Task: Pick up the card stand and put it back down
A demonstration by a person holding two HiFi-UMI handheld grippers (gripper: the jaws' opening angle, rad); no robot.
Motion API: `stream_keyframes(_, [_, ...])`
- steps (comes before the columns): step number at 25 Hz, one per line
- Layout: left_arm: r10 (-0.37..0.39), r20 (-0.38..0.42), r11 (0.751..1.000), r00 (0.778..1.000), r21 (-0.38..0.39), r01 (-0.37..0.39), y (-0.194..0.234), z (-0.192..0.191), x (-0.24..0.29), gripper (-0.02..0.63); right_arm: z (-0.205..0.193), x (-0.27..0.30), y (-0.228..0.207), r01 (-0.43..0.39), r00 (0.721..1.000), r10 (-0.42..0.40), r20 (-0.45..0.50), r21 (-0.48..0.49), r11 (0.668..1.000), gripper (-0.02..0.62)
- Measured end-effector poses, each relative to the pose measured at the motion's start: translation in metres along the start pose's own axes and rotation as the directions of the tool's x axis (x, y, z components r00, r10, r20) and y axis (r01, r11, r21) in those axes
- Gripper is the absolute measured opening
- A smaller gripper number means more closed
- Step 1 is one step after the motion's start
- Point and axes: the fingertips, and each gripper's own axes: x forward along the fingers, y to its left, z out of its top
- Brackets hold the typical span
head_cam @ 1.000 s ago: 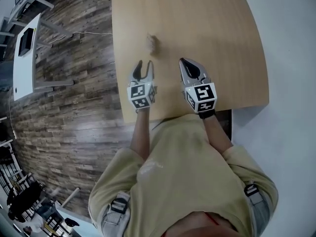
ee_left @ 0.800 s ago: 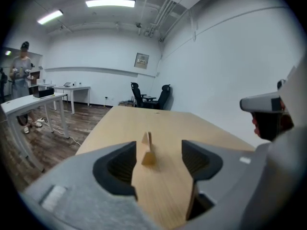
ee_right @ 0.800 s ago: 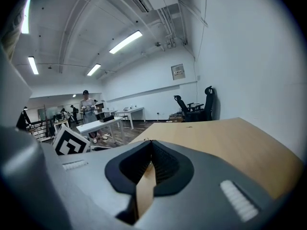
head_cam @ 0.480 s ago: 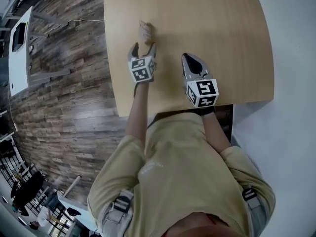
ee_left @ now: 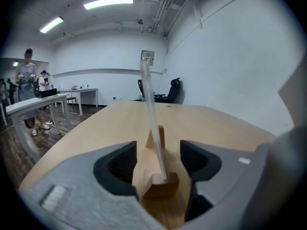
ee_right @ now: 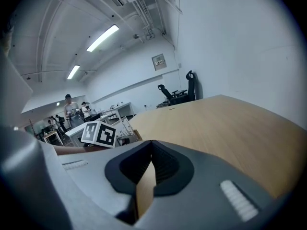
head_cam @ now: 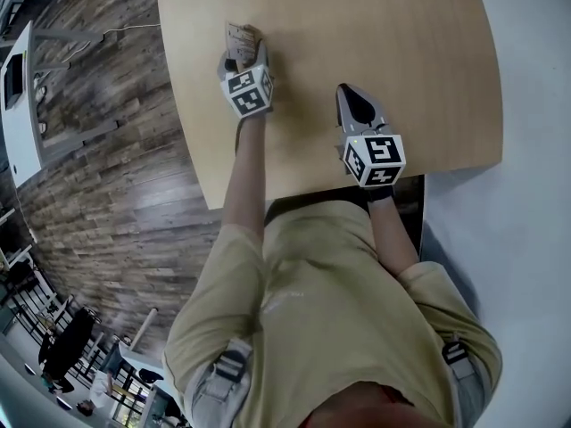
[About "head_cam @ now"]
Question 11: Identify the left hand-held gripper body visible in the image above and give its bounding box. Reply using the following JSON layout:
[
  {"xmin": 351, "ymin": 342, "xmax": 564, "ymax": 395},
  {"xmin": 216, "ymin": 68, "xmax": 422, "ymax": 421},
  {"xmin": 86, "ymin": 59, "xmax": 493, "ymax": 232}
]
[{"xmin": 220, "ymin": 56, "xmax": 274, "ymax": 119}]

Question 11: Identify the grey metal desk leg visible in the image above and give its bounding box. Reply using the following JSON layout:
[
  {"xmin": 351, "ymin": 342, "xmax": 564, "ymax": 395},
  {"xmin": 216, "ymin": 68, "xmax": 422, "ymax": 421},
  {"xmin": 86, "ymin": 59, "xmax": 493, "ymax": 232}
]
[
  {"xmin": 32, "ymin": 28, "xmax": 106, "ymax": 45},
  {"xmin": 32, "ymin": 43, "xmax": 89, "ymax": 71},
  {"xmin": 41, "ymin": 119, "xmax": 125, "ymax": 152}
]

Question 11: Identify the grey harness shoulder strap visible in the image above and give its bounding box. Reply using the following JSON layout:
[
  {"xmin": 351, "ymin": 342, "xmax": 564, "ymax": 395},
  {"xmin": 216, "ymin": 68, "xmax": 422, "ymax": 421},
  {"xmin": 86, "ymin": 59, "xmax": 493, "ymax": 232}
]
[
  {"xmin": 440, "ymin": 340, "xmax": 482, "ymax": 403},
  {"xmin": 182, "ymin": 337, "xmax": 256, "ymax": 428}
]

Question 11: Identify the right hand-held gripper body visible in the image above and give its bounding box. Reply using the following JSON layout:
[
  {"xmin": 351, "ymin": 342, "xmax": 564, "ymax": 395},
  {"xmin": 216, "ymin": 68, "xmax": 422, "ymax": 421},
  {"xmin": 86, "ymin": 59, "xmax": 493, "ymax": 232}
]
[{"xmin": 334, "ymin": 120, "xmax": 406, "ymax": 190}]

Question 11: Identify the white table leg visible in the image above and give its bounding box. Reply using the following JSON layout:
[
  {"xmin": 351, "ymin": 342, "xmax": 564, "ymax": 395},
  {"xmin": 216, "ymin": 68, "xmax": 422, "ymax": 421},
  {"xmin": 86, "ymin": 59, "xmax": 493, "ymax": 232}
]
[{"xmin": 132, "ymin": 308, "xmax": 161, "ymax": 352}]

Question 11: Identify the person's khaki t-shirt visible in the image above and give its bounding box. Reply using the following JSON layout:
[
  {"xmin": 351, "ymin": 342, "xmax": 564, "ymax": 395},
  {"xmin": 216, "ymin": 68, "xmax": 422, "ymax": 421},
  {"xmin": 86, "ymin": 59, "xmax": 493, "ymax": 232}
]
[{"xmin": 161, "ymin": 198, "xmax": 504, "ymax": 428}]

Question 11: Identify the person's left forearm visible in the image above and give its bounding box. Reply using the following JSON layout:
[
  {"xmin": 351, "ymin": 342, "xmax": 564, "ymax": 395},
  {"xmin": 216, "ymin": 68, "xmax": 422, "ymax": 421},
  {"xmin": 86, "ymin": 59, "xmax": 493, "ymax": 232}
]
[{"xmin": 221, "ymin": 114, "xmax": 269, "ymax": 236}]

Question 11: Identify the person's right forearm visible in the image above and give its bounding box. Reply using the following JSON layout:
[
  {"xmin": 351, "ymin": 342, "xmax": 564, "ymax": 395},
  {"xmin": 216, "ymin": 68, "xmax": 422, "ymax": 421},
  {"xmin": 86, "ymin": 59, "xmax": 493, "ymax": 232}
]
[{"xmin": 366, "ymin": 193, "xmax": 423, "ymax": 280}]

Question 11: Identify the white floor cable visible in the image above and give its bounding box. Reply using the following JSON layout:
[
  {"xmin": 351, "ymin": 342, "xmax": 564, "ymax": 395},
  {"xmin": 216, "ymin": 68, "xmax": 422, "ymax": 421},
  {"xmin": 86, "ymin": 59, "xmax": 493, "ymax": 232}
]
[{"xmin": 101, "ymin": 21, "xmax": 161, "ymax": 40}]

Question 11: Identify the beige printed card stand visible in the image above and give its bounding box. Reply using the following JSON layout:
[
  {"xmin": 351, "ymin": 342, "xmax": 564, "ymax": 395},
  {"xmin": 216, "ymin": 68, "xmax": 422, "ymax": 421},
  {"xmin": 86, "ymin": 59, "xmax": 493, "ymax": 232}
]
[{"xmin": 224, "ymin": 21, "xmax": 263, "ymax": 71}]

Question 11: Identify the white desk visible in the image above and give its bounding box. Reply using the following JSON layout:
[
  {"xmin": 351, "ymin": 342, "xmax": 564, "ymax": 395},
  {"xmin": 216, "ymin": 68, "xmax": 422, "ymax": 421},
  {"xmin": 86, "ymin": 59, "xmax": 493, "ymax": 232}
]
[{"xmin": 0, "ymin": 20, "xmax": 46, "ymax": 189}]

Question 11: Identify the black metal rack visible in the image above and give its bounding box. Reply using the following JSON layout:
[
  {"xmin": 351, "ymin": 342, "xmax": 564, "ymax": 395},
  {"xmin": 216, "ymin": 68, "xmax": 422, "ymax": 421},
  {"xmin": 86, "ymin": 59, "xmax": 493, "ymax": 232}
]
[{"xmin": 0, "ymin": 237, "xmax": 72, "ymax": 333}]

